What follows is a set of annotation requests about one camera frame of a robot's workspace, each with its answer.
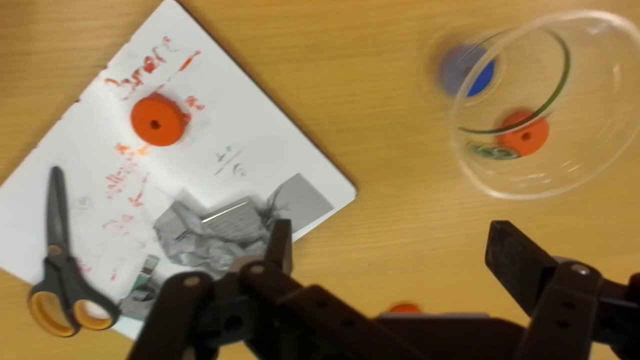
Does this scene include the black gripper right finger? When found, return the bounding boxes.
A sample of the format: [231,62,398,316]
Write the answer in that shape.
[485,220,640,360]

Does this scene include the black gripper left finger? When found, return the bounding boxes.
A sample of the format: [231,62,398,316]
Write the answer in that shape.
[129,219,416,360]

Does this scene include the orange ring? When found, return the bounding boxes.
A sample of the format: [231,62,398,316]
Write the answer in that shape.
[386,300,425,319]
[496,109,553,161]
[129,92,192,149]

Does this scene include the clear plastic cup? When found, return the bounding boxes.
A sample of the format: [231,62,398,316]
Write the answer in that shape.
[447,7,640,203]

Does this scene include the crumpled grey tape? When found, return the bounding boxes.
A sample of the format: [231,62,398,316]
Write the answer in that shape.
[119,172,337,324]

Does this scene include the white paper sheet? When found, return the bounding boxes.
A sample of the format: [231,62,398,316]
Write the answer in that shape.
[0,0,359,342]

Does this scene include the scissors with orange handles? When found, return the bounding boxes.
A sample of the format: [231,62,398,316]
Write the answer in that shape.
[27,165,124,341]

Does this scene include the blue ring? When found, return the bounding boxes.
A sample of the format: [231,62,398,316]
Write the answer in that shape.
[439,43,499,99]

